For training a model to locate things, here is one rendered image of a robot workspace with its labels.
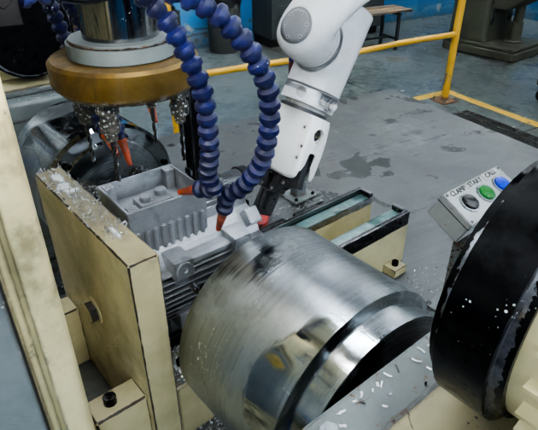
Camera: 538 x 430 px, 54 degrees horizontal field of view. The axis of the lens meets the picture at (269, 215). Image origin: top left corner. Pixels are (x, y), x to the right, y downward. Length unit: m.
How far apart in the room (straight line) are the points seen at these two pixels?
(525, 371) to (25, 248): 0.40
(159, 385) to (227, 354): 0.21
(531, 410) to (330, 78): 0.55
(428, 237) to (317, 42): 0.71
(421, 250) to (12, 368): 0.93
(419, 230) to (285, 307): 0.84
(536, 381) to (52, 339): 0.43
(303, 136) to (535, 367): 0.53
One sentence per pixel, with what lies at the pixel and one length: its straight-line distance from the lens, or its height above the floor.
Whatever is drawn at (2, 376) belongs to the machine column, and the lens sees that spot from 0.58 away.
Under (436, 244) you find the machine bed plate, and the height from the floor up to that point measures 0.80.
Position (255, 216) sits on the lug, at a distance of 0.80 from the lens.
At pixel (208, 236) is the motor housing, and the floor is 1.07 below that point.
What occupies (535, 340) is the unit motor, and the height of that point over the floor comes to 1.30.
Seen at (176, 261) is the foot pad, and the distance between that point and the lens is 0.72.
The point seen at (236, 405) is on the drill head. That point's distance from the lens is 0.56.
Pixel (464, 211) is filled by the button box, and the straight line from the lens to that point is 0.91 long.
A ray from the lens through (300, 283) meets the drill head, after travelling 0.54.
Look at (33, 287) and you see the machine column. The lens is 0.53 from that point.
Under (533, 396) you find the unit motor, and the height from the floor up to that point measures 1.27.
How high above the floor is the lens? 1.50
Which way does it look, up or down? 31 degrees down
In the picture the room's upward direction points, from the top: straight up
